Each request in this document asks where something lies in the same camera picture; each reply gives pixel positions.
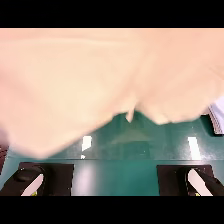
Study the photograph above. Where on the cream shirt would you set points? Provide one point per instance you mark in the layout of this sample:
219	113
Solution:
83	80

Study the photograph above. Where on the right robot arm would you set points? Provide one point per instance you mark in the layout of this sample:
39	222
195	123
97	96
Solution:
171	180

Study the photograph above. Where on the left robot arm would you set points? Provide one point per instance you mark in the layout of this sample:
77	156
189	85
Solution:
55	178

